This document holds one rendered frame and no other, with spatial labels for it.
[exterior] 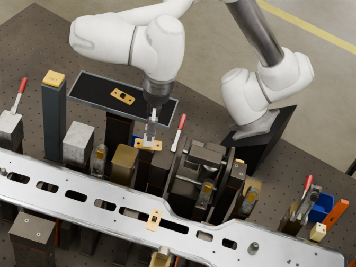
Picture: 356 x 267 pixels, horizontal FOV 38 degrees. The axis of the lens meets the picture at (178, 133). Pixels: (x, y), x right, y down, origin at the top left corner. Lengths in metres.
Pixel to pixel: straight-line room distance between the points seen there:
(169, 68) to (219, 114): 1.21
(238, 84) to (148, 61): 0.92
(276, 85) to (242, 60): 1.76
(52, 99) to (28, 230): 0.50
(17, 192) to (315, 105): 2.50
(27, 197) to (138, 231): 0.38
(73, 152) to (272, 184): 0.94
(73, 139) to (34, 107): 0.66
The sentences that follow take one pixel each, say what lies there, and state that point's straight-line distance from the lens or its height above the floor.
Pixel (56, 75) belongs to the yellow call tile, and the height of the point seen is 1.16.
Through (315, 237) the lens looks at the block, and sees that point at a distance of 1.84.
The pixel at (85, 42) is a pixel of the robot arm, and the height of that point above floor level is 1.64.
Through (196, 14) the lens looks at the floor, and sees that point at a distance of 4.18.
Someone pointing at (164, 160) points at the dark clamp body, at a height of 1.08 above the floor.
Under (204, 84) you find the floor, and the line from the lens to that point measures 3.61.
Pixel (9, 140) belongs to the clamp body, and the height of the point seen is 1.02.
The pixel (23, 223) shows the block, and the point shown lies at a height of 1.03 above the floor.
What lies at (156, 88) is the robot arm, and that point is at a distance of 1.35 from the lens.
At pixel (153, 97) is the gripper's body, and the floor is 1.50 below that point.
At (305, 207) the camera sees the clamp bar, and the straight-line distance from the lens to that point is 1.77.
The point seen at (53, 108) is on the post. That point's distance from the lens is 1.95.
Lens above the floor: 2.50
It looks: 50 degrees down
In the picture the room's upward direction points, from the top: 15 degrees clockwise
